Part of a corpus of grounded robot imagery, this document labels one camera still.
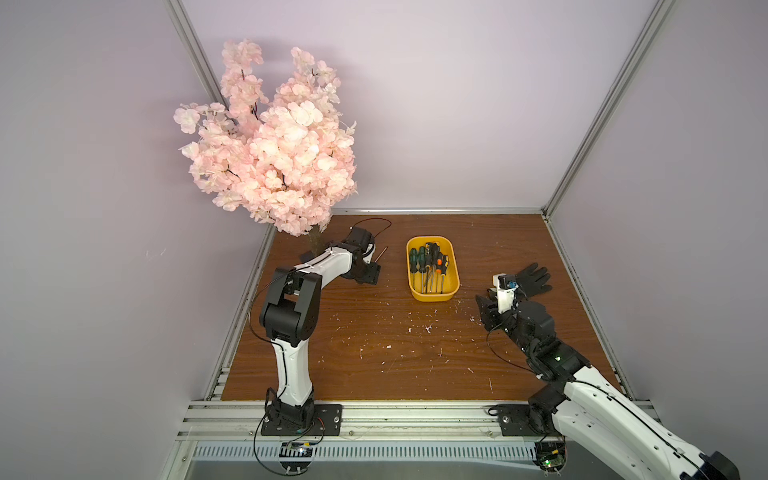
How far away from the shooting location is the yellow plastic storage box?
0.95 m

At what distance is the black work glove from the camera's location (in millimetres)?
990

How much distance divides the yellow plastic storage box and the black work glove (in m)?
0.24
